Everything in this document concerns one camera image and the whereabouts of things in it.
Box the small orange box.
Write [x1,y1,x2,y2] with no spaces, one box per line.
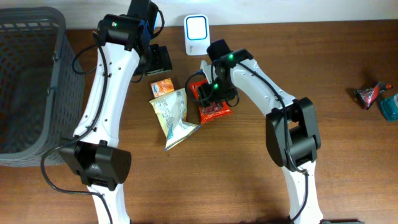
[150,78,175,98]

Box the red snack bag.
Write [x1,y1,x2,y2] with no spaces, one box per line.
[190,79,233,124]

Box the cream chips bag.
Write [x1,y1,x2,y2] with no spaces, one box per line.
[149,88,201,151]

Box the black orange snack packet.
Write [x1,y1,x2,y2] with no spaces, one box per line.
[354,82,393,110]

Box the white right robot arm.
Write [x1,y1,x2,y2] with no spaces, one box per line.
[198,39,323,223]

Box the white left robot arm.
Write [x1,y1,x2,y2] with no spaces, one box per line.
[58,0,172,223]

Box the white barcode scanner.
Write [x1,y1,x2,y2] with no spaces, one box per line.
[183,14,210,56]

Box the dark grey plastic basket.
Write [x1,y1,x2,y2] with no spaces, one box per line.
[1,7,85,167]

